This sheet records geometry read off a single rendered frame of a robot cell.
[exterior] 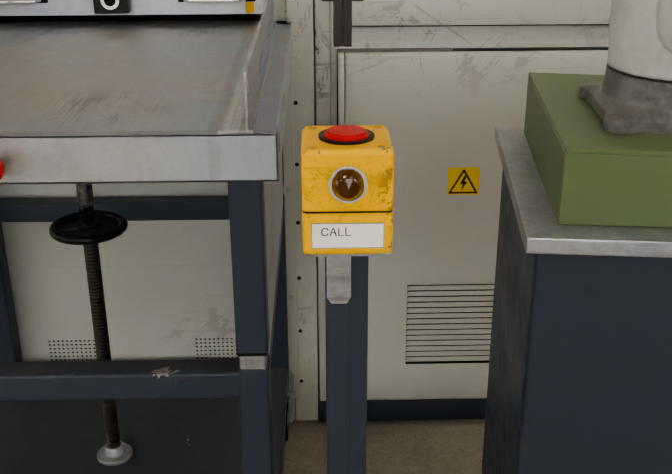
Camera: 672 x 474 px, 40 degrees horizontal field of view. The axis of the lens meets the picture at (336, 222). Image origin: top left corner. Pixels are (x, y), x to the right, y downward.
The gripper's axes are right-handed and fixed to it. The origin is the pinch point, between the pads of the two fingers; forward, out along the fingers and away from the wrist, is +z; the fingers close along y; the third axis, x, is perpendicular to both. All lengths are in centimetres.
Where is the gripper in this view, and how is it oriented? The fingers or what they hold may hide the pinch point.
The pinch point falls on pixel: (342, 1)
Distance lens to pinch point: 78.2
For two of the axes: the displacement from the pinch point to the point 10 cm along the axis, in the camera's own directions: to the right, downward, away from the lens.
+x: 0.2, 3.7, -9.3
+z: 0.0, 9.3, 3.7
